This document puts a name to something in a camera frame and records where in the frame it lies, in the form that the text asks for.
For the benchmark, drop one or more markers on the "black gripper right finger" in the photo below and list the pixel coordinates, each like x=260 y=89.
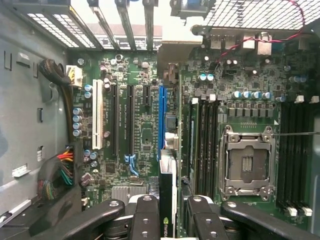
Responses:
x=207 y=225

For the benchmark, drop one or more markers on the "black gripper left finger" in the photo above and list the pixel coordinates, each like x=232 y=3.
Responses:
x=146 y=220

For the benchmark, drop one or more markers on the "silver chipset heatsink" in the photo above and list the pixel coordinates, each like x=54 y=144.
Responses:
x=120 y=193

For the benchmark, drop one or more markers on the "blue SATA ports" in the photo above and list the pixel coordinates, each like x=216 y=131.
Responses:
x=130 y=162

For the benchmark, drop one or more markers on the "metal CPU socket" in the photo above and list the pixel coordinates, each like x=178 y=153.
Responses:
x=246 y=162

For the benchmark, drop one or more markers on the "green motherboard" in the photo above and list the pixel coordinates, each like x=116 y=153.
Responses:
x=140 y=130

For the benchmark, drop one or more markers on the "long black expansion slot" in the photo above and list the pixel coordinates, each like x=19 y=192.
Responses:
x=115 y=120
x=130 y=120

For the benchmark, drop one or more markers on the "black plastic shroud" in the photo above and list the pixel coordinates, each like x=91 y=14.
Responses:
x=37 y=225

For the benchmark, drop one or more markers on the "white expansion slot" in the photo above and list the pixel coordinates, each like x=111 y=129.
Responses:
x=97 y=115

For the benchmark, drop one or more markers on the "blue expansion slot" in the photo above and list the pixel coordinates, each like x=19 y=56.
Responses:
x=162 y=105

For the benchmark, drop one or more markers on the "short black expansion slot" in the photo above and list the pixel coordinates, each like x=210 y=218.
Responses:
x=147 y=95

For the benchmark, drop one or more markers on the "thin metal locking lever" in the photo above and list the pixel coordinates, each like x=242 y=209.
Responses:
x=295 y=134

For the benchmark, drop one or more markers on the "white power connector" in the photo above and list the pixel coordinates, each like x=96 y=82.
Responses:
x=75 y=76

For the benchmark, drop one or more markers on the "open black PC case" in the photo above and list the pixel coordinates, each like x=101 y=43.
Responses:
x=250 y=15

